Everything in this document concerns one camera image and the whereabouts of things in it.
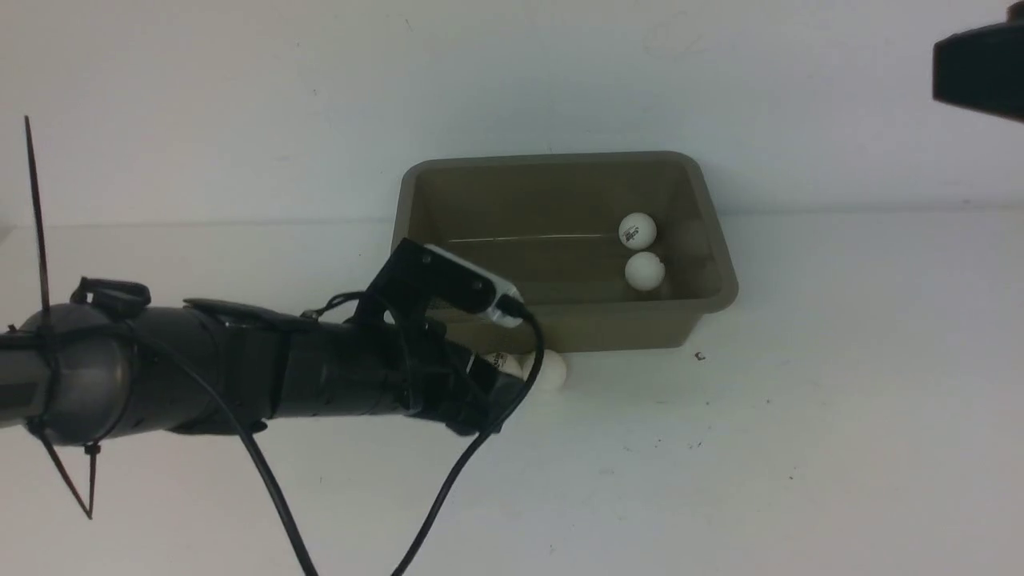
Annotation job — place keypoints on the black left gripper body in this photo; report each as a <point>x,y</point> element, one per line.
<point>415,371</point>

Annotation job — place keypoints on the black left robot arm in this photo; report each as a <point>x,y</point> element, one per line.
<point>107,367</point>

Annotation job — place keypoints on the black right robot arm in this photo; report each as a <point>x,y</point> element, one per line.
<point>981,69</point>

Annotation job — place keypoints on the white ping-pong ball with logo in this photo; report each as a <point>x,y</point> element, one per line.
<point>505,363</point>

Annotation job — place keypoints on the plain white ping-pong ball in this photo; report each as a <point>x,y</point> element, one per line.
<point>553,372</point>

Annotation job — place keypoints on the white ping-pong ball in bin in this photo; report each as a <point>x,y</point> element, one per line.
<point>644,271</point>

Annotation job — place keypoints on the tan plastic bin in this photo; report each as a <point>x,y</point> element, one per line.
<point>548,223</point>

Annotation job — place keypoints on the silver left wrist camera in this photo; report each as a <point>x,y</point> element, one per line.
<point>415,275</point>

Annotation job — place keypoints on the black cable tie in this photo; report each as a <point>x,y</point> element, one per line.
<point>44,304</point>

